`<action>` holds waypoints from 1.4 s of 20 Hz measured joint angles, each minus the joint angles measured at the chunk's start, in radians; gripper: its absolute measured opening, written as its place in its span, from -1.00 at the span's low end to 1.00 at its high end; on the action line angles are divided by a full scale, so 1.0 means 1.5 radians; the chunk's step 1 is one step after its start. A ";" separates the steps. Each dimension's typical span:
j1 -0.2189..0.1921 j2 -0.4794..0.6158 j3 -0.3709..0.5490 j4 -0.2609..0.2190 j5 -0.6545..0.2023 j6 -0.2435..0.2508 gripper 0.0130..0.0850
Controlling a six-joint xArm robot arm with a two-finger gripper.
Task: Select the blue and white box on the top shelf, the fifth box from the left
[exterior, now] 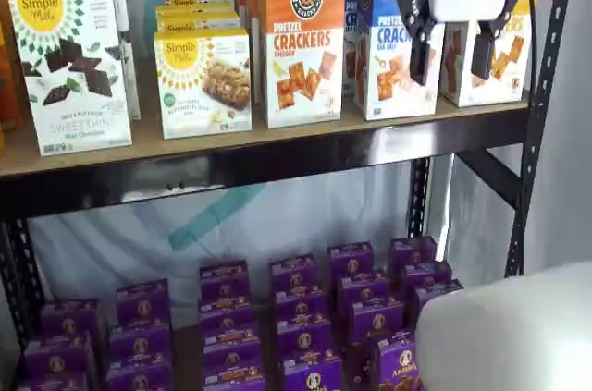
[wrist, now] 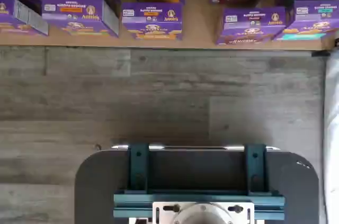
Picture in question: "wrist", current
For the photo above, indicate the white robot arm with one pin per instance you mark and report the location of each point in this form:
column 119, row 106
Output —
column 201, row 216

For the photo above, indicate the purple Annie's snack boxes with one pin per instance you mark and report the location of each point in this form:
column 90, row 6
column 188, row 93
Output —
column 198, row 22

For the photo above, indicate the teal metal crossbar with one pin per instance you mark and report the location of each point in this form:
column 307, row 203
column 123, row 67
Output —
column 132, row 202

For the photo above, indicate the white mounting plate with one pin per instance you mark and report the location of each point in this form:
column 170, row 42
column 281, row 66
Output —
column 159, row 216

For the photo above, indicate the plain white curtain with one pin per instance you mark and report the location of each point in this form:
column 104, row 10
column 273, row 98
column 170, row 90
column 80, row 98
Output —
column 332, row 128

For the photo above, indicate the teal metal bracket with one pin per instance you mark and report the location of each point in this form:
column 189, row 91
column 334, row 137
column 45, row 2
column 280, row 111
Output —
column 255, row 165
column 137, row 165

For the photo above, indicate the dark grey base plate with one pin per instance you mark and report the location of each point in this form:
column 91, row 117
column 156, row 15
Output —
column 100, row 181

